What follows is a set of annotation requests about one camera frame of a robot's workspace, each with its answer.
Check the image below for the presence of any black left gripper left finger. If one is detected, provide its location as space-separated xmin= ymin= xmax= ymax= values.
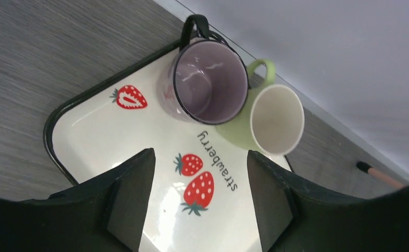
xmin=0 ymin=148 xmax=155 ymax=251

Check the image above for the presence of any white serving tray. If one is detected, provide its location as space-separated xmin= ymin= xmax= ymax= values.
xmin=45 ymin=45 xmax=298 ymax=251

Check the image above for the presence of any pale green mug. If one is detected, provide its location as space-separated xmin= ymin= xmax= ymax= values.
xmin=216 ymin=59 xmax=305 ymax=155

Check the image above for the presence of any pink music stand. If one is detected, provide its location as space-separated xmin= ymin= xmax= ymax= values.
xmin=356 ymin=161 xmax=405 ymax=189

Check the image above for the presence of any mauve mug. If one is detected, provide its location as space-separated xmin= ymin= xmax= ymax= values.
xmin=155 ymin=14 xmax=250 ymax=125

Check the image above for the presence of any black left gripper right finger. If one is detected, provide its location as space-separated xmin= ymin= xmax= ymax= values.
xmin=247 ymin=151 xmax=409 ymax=251

